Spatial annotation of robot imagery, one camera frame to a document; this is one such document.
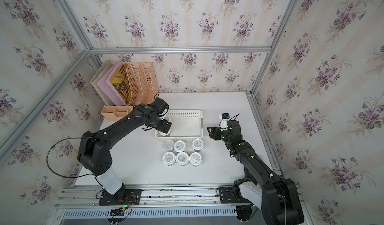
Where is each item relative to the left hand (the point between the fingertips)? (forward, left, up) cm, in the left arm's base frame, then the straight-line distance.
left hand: (164, 127), depth 87 cm
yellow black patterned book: (+30, +31, +9) cm, 44 cm away
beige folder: (+32, +39, +18) cm, 54 cm away
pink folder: (+20, +35, +16) cm, 43 cm away
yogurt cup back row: (-8, -3, -6) cm, 11 cm away
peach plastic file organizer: (+42, +23, -6) cm, 49 cm away
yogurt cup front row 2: (-17, -4, -5) cm, 18 cm away
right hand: (-1, -30, +1) cm, 30 cm away
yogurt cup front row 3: (-17, -11, -5) cm, 21 cm away
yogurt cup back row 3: (-8, -20, -5) cm, 22 cm away
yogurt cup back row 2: (-10, -10, -5) cm, 14 cm away
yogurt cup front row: (-2, 0, -5) cm, 5 cm away
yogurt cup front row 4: (-17, -19, -5) cm, 26 cm away
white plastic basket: (+8, -14, -11) cm, 20 cm away
